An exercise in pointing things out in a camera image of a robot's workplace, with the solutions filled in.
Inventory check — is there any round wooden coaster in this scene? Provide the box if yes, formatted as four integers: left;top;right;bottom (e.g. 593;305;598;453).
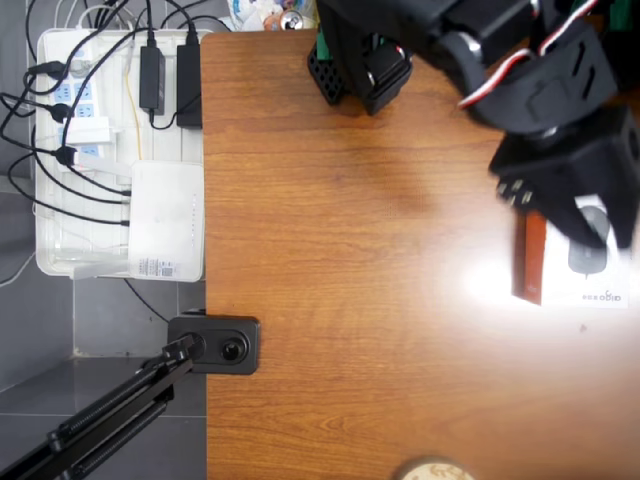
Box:
397;455;476;480

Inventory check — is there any white printed plastic bag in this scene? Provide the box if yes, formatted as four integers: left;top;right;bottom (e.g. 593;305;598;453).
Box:
227;0;317;32

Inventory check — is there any white plastic cable tray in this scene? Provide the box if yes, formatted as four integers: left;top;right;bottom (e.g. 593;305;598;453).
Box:
33;27;214;277

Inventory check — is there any dark green clamp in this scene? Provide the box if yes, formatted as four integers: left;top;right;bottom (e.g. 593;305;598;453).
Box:
607;0;640;31

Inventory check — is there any large black power adapter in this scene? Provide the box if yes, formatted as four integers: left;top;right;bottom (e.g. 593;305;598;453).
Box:
176;43;203;129

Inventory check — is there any white plug adapter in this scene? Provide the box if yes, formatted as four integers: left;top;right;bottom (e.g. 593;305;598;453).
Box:
66;116;112;146

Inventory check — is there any black plug with cable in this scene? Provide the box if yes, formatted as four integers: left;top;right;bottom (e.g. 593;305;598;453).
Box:
22;59;67;101
29;144;77;167
0;92;75;124

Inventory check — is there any red white servo cable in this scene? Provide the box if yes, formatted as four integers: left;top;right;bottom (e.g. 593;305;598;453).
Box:
367;0;601;111

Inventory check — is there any black floor cable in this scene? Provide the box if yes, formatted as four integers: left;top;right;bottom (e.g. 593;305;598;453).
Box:
123;278;171;324

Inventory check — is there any white power strip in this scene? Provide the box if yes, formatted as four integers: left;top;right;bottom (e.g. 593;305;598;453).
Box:
47;42;109;171

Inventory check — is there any black desk clamp base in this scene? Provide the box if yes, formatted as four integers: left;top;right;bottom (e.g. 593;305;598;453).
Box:
166;313;262;376

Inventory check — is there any white orange mouse box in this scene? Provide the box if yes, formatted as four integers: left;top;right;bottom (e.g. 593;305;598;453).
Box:
510;197;632;310

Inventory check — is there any white router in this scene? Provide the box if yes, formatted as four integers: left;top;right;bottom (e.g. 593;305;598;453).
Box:
72;152;207;284

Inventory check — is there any thin yellow cable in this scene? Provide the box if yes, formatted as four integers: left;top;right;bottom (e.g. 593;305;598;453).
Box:
123;64;146;161

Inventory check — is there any black adapter input cable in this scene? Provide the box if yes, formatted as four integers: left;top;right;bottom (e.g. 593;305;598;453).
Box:
144;0;157;49
164;0;200;46

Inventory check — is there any small black power adapter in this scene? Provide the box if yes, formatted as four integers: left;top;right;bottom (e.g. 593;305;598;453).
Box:
138;45;167;116

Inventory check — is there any black router cable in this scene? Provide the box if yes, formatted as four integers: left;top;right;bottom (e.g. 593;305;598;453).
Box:
32;124;132;227
74;164;132;197
7;152;132;206

